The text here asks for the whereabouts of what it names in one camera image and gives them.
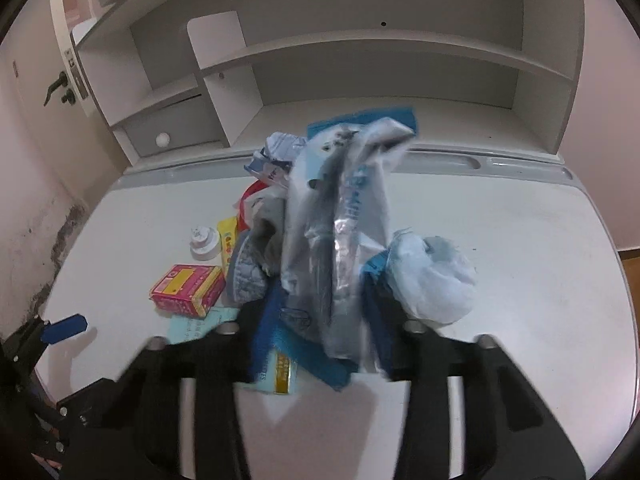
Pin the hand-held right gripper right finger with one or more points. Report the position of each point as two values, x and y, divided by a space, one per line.
382 320

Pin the narrow yellow packet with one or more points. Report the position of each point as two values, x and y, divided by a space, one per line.
228 245

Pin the crumpled grey wrapper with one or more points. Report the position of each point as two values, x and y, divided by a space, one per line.
255 255

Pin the white desk shelf unit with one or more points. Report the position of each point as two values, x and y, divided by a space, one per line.
380 75

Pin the clear blue plastic bag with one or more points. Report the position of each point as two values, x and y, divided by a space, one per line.
345 210

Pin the crumpled white plastic bag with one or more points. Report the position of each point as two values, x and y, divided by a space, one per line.
435 280

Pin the white bottle cap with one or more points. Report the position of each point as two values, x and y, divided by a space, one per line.
204 244

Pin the red plastic wrapper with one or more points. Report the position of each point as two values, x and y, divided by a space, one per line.
247 200

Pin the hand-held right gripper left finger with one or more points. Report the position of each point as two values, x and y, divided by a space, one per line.
267 330

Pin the light blue paper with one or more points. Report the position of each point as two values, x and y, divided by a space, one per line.
195 325

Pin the pink yellow cardboard box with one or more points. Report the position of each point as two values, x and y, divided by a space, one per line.
187 287

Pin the door lock plate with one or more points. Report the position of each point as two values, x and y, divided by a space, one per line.
77 72

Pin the crumpled white blue wrapper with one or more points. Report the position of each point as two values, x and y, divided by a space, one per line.
277 157

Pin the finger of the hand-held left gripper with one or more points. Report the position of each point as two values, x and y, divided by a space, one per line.
65 327

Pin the grey drawer with white knob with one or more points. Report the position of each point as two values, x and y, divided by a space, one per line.
175 127

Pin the pale door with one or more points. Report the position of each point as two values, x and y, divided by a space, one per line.
45 150

